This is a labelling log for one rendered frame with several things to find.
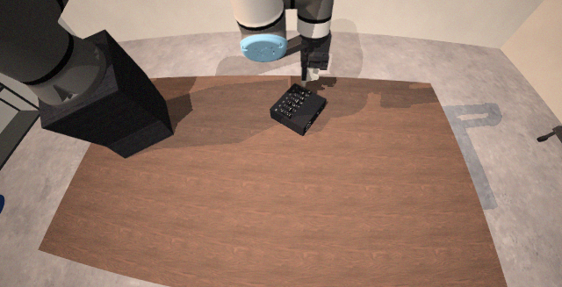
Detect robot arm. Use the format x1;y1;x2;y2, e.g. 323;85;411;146
0;0;334;108

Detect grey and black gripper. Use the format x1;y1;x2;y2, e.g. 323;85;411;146
300;30;332;87

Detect black lighting desk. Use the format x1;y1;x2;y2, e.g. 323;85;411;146
270;83;327;136

